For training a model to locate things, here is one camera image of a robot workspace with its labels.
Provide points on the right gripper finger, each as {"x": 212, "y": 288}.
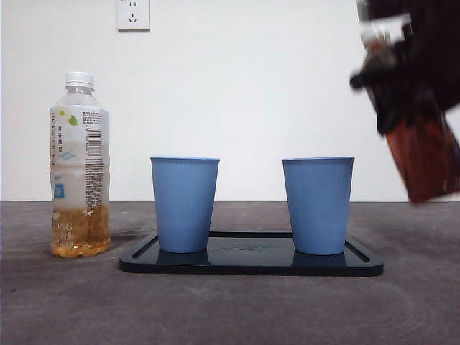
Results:
{"x": 395, "y": 93}

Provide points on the brown oolong tea bottle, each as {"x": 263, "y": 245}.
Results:
{"x": 424, "y": 161}

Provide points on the clear bottle of pale tea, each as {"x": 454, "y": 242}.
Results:
{"x": 79, "y": 161}

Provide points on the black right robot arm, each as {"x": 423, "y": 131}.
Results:
{"x": 431, "y": 54}

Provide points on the blue ribbed plastic cup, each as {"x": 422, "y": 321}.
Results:
{"x": 184, "y": 205}
{"x": 318, "y": 205}

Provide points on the dark blue rectangular tray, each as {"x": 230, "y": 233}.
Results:
{"x": 251, "y": 263}

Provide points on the white wall socket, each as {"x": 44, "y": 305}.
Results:
{"x": 133, "y": 16}

